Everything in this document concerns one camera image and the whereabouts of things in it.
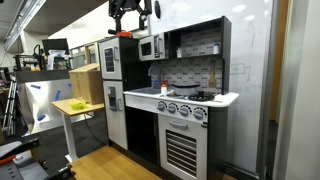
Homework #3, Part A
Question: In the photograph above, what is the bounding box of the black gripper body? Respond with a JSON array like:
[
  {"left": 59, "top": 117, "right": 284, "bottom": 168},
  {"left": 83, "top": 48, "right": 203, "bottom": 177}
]
[{"left": 108, "top": 0, "right": 153, "bottom": 18}]

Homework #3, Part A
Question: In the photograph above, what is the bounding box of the white shaker with orange cap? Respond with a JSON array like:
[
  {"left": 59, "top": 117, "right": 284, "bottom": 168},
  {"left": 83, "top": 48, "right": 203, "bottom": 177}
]
[{"left": 160, "top": 80, "right": 168, "bottom": 97}]

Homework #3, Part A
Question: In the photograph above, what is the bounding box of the orange colander bowl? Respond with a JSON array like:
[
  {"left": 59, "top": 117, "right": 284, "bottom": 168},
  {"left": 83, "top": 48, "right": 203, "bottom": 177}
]
[{"left": 116, "top": 30, "right": 134, "bottom": 38}]

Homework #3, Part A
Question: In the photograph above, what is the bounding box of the toy microwave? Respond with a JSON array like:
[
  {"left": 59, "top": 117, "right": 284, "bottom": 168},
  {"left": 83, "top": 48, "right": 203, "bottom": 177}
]
[{"left": 138, "top": 32, "right": 167, "bottom": 62}]

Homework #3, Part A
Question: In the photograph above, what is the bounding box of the black round whiteboard magnet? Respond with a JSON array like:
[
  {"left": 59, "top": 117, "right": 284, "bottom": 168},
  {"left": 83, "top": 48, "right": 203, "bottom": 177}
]
[{"left": 154, "top": 0, "right": 162, "bottom": 20}]

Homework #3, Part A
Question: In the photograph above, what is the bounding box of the grey toy faucet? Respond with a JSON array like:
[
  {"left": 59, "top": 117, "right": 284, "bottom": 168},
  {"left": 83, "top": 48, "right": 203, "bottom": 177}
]
[{"left": 148, "top": 65, "right": 163, "bottom": 90}]

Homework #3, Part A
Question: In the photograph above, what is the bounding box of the black monitor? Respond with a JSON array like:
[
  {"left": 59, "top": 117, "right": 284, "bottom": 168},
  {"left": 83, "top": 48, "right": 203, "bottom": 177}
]
[{"left": 41, "top": 38, "right": 71, "bottom": 56}]

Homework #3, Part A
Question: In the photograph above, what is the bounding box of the cardboard box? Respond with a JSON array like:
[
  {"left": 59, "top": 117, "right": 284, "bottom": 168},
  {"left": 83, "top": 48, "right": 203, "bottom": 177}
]
[{"left": 68, "top": 63, "right": 105, "bottom": 106}]

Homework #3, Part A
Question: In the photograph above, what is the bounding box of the grey sink basin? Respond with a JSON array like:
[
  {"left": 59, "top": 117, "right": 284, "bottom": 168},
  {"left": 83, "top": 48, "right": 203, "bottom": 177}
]
[{"left": 128, "top": 87, "right": 174, "bottom": 96}]

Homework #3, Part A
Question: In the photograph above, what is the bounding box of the grey toy pot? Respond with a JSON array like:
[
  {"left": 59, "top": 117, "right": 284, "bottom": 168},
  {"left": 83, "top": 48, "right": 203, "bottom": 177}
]
[{"left": 171, "top": 83, "right": 201, "bottom": 97}]

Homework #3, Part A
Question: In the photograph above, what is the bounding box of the grey stove knob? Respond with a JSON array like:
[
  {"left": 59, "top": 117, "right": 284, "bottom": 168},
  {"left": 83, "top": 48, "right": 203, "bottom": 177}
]
[
  {"left": 156, "top": 101, "right": 167, "bottom": 112},
  {"left": 167, "top": 102, "right": 179, "bottom": 114},
  {"left": 178, "top": 104, "right": 192, "bottom": 117},
  {"left": 192, "top": 107, "right": 207, "bottom": 121}
]

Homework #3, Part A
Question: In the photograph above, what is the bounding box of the black white toy kitchen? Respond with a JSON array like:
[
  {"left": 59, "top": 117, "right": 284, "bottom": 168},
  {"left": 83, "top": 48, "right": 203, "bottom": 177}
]
[{"left": 98, "top": 15, "right": 240, "bottom": 180}]

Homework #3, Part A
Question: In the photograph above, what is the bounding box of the hanging wooden spatula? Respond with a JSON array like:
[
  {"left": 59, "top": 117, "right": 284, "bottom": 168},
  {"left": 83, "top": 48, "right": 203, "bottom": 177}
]
[{"left": 208, "top": 59, "right": 218, "bottom": 89}]

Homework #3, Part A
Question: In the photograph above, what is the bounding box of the yellow green bowl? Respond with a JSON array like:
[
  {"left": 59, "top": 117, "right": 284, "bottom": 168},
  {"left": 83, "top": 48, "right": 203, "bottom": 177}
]
[{"left": 69, "top": 100, "right": 87, "bottom": 111}]

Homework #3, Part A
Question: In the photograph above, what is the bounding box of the black burner grate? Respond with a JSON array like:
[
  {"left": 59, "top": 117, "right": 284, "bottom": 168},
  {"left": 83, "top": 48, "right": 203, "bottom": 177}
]
[{"left": 187, "top": 91, "right": 216, "bottom": 102}]

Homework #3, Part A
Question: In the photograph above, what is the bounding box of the small wooden standing table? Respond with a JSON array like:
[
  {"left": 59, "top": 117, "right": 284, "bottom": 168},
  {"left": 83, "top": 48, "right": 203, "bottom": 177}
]
[{"left": 50, "top": 97, "right": 106, "bottom": 164}]

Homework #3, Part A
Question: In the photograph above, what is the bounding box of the white fridge door with dispenser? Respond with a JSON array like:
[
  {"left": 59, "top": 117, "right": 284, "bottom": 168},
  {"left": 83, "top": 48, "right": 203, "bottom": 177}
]
[{"left": 102, "top": 80, "right": 129, "bottom": 151}]

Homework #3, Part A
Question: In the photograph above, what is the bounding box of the shiny metal panel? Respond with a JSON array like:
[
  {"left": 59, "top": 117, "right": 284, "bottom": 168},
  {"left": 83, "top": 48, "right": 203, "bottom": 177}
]
[{"left": 16, "top": 78, "right": 73, "bottom": 135}]

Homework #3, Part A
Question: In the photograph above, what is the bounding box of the white toy oven door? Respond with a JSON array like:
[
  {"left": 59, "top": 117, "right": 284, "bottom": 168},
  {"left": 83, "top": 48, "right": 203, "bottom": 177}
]
[{"left": 157, "top": 114, "right": 209, "bottom": 180}]

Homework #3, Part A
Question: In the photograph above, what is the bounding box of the folded metal tripod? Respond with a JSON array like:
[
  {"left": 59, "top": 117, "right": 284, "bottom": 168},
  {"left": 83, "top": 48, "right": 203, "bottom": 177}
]
[{"left": 1, "top": 78, "right": 18, "bottom": 136}]

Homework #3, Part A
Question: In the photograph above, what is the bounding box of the black cable under table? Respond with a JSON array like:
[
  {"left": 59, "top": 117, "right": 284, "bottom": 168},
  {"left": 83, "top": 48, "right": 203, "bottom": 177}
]
[{"left": 83, "top": 113, "right": 110, "bottom": 146}]

